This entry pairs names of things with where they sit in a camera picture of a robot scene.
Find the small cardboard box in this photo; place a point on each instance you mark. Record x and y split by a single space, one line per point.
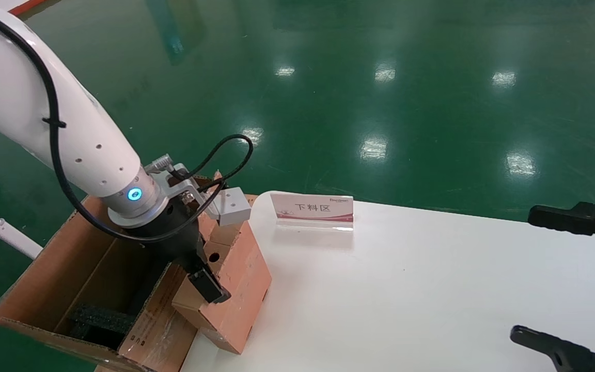
240 289

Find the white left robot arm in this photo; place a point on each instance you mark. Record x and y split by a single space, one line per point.
44 113

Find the large open cardboard box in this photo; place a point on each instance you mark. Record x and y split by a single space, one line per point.
70 268

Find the clear acrylic sign stand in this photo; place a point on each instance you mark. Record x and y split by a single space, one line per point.
310 209

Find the silver camera mount bracket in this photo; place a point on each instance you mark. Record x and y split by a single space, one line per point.
181 188

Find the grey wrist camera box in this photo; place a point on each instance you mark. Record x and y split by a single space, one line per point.
233 207

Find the white plastic pipe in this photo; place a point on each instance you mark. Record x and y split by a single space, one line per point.
3 230

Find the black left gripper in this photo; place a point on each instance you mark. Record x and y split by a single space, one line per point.
178 237

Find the black foam insert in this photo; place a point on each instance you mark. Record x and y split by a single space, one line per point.
101 320

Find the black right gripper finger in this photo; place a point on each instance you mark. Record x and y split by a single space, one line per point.
561 217
566 354

